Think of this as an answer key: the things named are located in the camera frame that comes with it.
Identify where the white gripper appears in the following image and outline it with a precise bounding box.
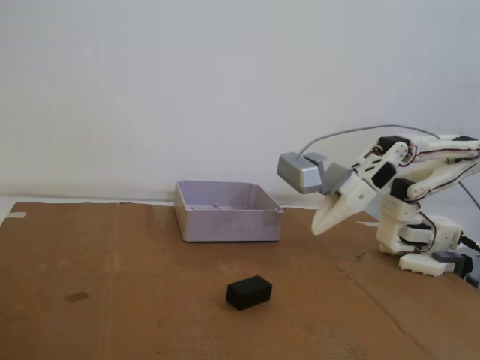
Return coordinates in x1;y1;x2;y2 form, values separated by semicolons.
313;175;377;236

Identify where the black rectangular block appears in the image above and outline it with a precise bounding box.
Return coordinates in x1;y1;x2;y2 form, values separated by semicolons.
226;274;274;311

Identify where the white plastic box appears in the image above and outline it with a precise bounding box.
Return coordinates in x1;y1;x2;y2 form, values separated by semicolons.
174;179;285;244

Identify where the grey and black table clamp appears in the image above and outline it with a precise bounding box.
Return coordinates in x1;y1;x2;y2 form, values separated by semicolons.
430;250;480;290

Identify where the small brown cardboard sheet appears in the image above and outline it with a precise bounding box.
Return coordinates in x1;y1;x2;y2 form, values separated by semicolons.
336;249;480;360

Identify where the large brown cardboard sheet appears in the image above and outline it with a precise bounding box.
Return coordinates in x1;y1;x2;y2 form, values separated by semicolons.
0;201;480;360

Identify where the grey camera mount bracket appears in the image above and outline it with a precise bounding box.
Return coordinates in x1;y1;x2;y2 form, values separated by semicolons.
302;151;356;198

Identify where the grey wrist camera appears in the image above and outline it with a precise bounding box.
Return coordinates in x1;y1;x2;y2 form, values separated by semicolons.
277;151;324;195

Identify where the grey camera cable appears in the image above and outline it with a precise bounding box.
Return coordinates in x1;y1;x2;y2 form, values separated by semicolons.
298;124;480;212

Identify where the black power cable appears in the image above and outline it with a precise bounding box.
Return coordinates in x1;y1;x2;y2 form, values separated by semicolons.
459;234;480;252

